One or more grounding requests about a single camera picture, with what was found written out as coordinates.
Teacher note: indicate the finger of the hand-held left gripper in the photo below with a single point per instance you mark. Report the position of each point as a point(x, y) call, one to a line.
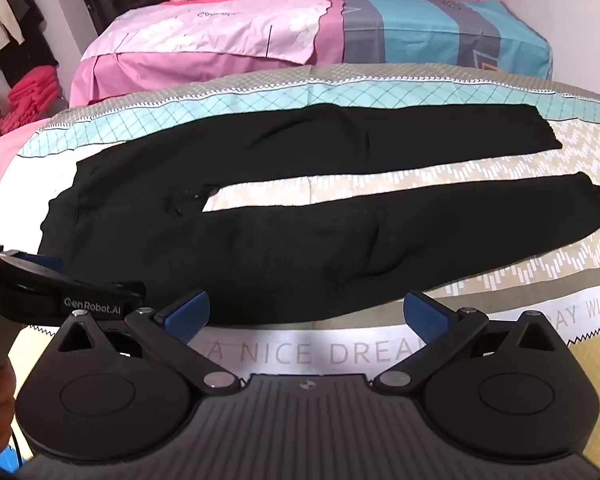
point(39, 263)

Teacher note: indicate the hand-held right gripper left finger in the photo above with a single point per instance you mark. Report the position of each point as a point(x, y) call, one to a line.
point(187, 316)

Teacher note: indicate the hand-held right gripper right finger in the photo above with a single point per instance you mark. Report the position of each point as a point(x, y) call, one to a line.
point(425, 317)

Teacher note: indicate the black pants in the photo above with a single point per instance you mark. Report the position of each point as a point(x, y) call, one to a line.
point(290, 260)

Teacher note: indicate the pink bedsheet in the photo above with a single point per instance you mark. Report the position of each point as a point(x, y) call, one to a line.
point(5, 160)

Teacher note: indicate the stack of red clothes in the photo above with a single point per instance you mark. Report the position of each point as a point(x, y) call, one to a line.
point(32, 97)

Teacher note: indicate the beige zigzag patterned quilt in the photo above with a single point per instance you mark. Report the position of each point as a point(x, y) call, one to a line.
point(530, 185)

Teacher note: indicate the hanging clothes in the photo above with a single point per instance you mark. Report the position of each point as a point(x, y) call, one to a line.
point(15, 25)

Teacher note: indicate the blue grey striped blanket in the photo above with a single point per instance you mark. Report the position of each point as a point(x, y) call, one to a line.
point(430, 30)

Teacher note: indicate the pink floral bed cover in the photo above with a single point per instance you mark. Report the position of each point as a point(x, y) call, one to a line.
point(220, 30)

